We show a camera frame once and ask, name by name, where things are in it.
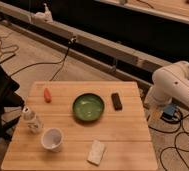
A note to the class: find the white sponge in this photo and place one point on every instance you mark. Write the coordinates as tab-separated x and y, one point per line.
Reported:
96	152

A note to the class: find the dark brown block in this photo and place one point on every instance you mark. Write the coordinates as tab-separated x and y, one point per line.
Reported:
116	101

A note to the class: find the green bowl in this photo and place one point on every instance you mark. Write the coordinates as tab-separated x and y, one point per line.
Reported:
88	107

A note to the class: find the orange carrot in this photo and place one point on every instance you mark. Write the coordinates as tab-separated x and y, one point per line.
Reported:
47	95

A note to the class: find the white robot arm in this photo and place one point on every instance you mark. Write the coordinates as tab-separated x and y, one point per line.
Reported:
169	82

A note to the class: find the clear plastic bottle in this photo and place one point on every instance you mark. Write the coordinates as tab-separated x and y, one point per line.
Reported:
32	120

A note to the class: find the blue box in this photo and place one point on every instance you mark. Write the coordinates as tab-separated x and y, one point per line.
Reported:
169	111

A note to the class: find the wooden table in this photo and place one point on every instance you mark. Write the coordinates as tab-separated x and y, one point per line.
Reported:
124	132

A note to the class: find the white paper cup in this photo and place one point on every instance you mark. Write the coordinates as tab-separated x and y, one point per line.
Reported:
52	140

